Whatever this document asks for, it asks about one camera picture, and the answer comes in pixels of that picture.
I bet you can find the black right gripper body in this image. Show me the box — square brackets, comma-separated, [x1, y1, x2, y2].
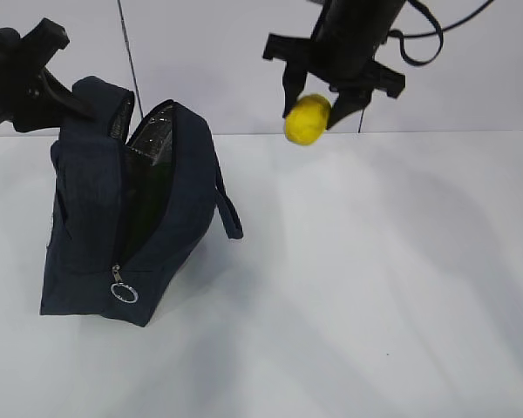
[262, 33, 405, 98]

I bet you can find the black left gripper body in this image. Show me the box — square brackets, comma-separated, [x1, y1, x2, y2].
[0, 28, 62, 132]

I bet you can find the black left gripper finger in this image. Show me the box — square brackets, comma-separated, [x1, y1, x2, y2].
[38, 69, 95, 120]

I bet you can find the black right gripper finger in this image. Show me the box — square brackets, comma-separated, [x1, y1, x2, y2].
[327, 89, 372, 130]
[282, 61, 309, 118]

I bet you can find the yellow lemon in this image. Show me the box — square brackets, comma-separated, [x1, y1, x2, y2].
[284, 94, 331, 146]

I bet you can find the navy blue lunch bag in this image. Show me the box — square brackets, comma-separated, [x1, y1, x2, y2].
[40, 77, 243, 327]

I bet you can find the green cucumber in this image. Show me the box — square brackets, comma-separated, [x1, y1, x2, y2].
[123, 164, 173, 259]

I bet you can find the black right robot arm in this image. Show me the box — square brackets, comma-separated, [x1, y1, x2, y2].
[262, 0, 405, 129]

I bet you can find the black cable loop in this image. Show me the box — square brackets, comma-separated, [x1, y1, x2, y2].
[387, 0, 498, 67]

